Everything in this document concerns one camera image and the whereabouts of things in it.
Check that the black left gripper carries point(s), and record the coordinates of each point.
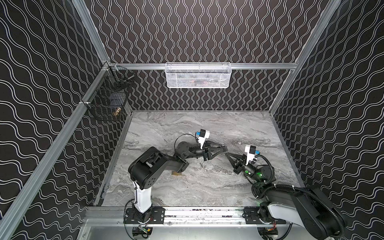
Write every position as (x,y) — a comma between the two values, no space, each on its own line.
(205,151)

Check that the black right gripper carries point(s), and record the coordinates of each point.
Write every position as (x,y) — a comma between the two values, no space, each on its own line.
(240,164)

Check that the brass padlock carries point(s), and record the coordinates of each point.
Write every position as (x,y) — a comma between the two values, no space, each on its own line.
(176,173)

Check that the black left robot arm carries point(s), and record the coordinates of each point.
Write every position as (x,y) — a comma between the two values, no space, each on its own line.
(148,167)

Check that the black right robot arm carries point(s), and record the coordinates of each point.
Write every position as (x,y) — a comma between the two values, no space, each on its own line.
(305,207)

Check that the aluminium back crossbar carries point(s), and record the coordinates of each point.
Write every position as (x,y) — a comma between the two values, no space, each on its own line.
(233,66)

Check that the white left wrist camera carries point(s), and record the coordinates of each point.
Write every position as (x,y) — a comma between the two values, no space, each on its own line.
(202,135)

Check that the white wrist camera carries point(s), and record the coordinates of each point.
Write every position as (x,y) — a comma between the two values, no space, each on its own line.
(251,151)
(202,135)

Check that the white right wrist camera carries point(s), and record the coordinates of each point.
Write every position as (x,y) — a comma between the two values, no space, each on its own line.
(251,151)

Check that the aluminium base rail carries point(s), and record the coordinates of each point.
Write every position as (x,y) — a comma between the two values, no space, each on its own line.
(182,217)

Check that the white mesh wall basket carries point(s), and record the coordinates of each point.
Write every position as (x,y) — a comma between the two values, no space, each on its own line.
(200,78)

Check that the black wire wall basket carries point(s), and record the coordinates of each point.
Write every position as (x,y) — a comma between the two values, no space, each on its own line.
(109,100)

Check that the aluminium corner frame post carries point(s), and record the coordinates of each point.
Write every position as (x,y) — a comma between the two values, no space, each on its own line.
(91,29)

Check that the aluminium right corner post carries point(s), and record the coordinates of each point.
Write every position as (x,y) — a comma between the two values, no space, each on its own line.
(314,37)

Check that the aluminium left side rail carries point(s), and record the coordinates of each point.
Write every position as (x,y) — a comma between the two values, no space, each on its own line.
(19,207)

